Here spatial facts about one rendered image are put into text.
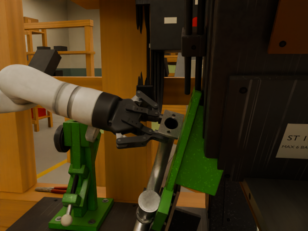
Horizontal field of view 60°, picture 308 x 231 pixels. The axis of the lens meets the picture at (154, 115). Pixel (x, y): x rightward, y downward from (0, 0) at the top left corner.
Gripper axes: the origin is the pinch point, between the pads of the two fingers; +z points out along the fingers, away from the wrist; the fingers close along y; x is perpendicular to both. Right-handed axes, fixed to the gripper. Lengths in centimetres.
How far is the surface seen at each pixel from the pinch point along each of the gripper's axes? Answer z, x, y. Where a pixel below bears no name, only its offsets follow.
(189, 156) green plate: 5.2, -6.3, -7.4
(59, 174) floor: -116, 279, 58
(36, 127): -266, 444, 178
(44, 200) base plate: -31, 41, -13
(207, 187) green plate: 9.6, -3.4, -10.4
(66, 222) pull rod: -16.6, 22.1, -19.2
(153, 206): 2.0, -0.6, -15.4
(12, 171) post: -47, 44, -7
